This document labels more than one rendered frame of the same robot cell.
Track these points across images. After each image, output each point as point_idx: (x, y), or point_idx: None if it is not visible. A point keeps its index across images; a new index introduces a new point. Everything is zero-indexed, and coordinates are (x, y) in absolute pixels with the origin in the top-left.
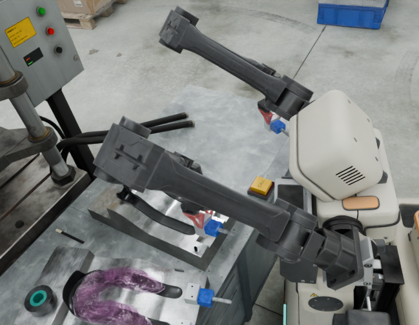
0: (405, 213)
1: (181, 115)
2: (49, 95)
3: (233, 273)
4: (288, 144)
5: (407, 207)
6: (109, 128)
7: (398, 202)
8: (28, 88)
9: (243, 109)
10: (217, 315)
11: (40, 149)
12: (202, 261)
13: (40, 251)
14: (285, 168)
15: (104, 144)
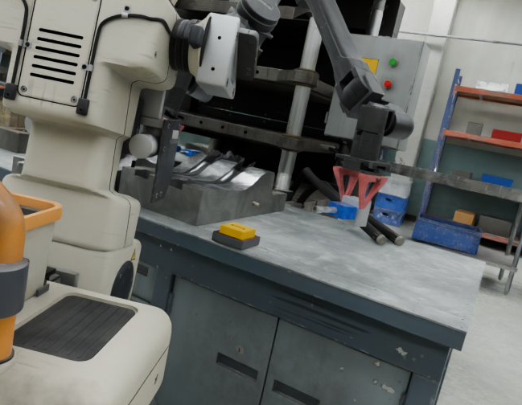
0: (105, 308)
1: (391, 233)
2: (343, 136)
3: (140, 301)
4: (347, 281)
5: (121, 315)
6: (493, 387)
7: (141, 308)
8: (332, 113)
9: (440, 276)
10: None
11: (277, 141)
12: (121, 176)
13: None
14: (281, 263)
15: None
